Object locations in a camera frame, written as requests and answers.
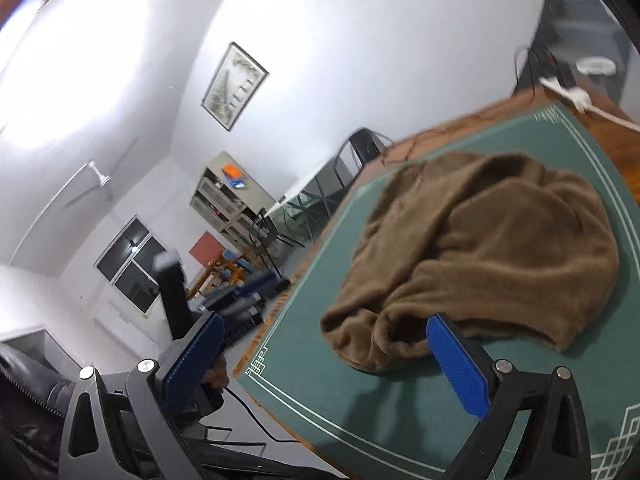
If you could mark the orange and blue box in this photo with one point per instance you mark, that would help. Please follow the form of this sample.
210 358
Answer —
234 175

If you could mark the white power strip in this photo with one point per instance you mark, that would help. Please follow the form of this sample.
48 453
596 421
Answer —
567 92

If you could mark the window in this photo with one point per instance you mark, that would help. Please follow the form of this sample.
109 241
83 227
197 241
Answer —
132 265

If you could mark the dark cabinet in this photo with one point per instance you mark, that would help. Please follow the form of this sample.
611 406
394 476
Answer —
575 30

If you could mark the red board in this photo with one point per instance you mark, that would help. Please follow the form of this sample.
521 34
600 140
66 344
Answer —
206 249

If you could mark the white round device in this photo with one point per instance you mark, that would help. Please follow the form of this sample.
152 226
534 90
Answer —
595 66

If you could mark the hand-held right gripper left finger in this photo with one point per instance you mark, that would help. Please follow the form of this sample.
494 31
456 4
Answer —
195 360

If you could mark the brown fleece garment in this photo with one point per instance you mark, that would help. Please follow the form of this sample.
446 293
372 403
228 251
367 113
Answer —
480 240

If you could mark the person's left hand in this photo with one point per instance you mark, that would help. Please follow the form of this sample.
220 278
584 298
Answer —
217 374

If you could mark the dark zipped jacket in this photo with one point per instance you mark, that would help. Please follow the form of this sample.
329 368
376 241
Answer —
25 410

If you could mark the white ceiling fan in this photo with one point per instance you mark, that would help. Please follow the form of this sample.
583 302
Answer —
97 176

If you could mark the beige shelf cabinet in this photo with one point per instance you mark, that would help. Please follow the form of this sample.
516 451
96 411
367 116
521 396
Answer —
227 200

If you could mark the green table mat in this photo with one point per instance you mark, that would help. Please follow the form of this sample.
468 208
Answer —
320 360

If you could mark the black metal chair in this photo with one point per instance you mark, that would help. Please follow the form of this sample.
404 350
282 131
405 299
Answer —
267 237
362 147

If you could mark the wooden rack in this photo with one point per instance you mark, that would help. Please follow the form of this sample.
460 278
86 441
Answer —
220 275

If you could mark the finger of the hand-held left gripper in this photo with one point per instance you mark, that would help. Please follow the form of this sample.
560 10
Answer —
260 286
237 310

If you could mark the framed wall picture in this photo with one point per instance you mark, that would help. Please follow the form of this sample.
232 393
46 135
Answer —
234 85

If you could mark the glass table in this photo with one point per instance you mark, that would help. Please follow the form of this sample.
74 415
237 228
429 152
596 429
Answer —
312 200

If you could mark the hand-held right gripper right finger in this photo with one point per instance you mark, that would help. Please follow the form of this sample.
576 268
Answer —
457 370

